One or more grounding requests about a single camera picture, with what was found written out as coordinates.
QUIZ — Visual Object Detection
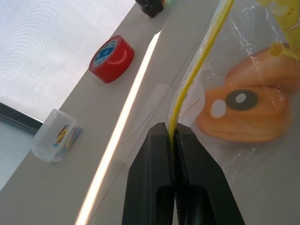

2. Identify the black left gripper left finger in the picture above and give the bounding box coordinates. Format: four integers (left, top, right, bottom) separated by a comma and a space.
121, 122, 175, 225

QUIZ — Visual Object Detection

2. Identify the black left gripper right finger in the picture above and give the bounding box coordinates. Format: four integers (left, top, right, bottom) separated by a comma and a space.
173, 123, 246, 225

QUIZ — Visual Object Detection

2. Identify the clear yellow-zip plastic bag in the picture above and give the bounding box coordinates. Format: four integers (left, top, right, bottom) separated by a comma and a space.
167, 0, 300, 190

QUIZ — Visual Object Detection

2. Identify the clear box with coloured clips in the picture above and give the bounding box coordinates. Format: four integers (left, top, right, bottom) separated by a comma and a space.
31, 108, 83, 164

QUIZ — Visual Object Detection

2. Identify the red tape roll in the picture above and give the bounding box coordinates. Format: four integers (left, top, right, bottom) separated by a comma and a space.
89, 35, 135, 84

